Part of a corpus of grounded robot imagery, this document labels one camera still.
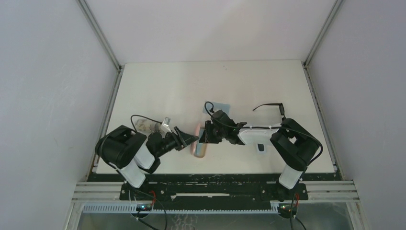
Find white slotted cable duct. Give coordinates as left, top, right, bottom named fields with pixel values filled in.
left=82, top=203, right=280, bottom=214

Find right aluminium frame rail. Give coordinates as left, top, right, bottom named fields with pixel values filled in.
left=302, top=0, right=360, bottom=203

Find map print glasses case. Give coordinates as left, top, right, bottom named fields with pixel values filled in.
left=135, top=118, right=162, bottom=133

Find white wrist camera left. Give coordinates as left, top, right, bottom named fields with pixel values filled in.
left=160, top=117, right=172, bottom=133

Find light blue cleaning cloth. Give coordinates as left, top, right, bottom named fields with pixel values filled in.
left=203, top=102, right=230, bottom=115

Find aluminium frame rail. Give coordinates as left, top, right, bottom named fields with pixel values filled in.
left=302, top=0, right=360, bottom=203
left=76, top=0, right=124, bottom=182

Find pink glasses case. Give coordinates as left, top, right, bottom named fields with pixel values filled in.
left=191, top=123, right=207, bottom=158

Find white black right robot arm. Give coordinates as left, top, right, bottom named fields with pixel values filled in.
left=199, top=110, right=324, bottom=190

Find black sunglasses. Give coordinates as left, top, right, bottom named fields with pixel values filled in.
left=252, top=103, right=286, bottom=119

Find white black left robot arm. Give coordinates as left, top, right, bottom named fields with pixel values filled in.
left=95, top=125, right=199, bottom=188

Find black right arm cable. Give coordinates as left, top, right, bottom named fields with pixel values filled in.
left=203, top=101, right=324, bottom=166

